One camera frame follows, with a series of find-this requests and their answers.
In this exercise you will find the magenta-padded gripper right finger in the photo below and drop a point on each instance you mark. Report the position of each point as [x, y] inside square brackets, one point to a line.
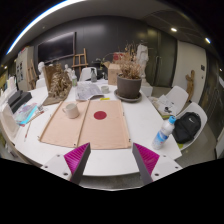
[146, 161]

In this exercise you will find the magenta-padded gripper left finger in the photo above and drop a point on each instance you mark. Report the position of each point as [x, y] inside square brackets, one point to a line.
[78, 160]

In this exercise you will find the white bottle with blue cap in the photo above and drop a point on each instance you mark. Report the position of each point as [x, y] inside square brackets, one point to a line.
[162, 135]

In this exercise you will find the light wooden panel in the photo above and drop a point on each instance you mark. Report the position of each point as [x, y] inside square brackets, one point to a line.
[103, 133]

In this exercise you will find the green seat cushion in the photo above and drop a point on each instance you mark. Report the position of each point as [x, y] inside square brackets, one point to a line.
[180, 146]

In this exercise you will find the white ceramic mug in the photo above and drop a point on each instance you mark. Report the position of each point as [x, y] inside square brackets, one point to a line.
[71, 111]

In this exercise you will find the flat round red coaster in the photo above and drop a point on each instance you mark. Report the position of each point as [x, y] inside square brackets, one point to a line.
[100, 115]

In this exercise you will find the black backpack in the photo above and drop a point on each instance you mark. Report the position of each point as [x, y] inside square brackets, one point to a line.
[186, 128]

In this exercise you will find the stack of papers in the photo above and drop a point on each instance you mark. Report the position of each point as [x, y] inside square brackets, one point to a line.
[165, 101]

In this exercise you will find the yellow marker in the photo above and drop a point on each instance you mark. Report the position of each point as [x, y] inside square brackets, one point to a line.
[104, 98]

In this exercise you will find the open newspaper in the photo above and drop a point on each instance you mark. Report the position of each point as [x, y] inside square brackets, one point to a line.
[87, 90]

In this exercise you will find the colourful booklet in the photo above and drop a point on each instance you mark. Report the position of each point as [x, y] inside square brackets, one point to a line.
[25, 113]

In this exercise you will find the white plastic chair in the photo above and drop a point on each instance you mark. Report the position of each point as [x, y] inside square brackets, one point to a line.
[195, 107]
[85, 74]
[178, 95]

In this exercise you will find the small white cup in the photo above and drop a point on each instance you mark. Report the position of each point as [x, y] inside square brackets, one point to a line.
[105, 89]

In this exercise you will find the brown relief sculpture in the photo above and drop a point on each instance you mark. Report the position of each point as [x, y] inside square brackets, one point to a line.
[58, 86]

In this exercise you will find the dried plant in grey pot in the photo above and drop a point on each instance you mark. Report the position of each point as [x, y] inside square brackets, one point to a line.
[128, 87]

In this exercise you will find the small bottle with green label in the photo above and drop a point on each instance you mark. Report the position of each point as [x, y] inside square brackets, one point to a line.
[74, 81]

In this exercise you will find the black boxes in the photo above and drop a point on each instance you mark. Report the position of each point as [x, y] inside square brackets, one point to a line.
[20, 99]

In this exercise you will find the grey bottle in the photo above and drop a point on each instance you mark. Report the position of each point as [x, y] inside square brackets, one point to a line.
[93, 76]

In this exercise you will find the wooden figure sculpture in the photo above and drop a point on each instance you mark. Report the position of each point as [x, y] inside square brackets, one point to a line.
[190, 85]

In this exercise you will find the small white plaster figure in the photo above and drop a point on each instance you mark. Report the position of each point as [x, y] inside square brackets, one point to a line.
[69, 71]

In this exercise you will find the wooden easel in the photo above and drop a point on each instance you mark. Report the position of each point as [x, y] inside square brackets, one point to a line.
[80, 65]

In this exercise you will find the white plaster bust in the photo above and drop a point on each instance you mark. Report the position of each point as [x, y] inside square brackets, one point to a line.
[41, 68]

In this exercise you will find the red box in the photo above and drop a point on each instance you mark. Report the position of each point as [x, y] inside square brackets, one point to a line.
[118, 57]

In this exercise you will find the beige cabinet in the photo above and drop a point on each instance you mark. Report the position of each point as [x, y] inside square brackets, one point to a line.
[24, 65]

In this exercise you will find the round ceiling light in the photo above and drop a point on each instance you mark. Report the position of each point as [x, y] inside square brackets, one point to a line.
[173, 29]
[207, 40]

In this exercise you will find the dark wall screen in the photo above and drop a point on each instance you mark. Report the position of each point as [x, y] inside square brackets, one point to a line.
[56, 46]

